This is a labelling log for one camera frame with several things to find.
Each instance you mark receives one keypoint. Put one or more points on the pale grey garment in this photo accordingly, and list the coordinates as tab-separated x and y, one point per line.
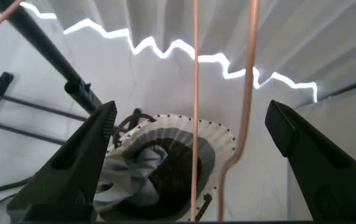
125	177

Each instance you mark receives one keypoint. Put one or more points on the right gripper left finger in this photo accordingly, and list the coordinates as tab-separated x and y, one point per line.
66	174

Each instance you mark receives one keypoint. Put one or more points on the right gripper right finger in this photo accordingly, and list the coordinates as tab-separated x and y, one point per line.
333	180

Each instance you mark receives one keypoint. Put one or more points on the white laundry basket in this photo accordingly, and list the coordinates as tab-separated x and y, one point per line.
218	137

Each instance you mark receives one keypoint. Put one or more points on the black clothes rack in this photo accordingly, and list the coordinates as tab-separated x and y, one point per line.
41	42

